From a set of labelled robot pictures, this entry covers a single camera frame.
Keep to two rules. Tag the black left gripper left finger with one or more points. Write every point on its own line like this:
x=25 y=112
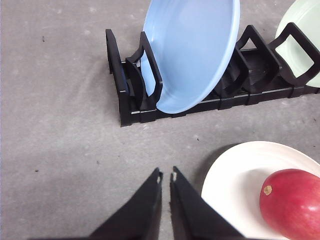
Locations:
x=137 y=219

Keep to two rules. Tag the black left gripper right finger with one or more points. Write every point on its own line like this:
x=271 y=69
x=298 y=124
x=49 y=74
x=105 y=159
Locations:
x=193 y=218

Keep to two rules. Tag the white plate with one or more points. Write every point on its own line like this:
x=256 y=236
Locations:
x=235 y=177

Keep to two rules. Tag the red pomegranate fruit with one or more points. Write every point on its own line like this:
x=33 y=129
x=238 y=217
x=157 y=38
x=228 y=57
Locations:
x=290 y=204

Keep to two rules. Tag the blue plate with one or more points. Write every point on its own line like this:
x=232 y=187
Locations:
x=191 y=42

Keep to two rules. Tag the light green plate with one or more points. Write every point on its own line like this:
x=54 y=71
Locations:
x=305 y=15

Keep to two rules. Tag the black plastic dish rack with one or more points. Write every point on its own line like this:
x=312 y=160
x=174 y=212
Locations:
x=259 y=76

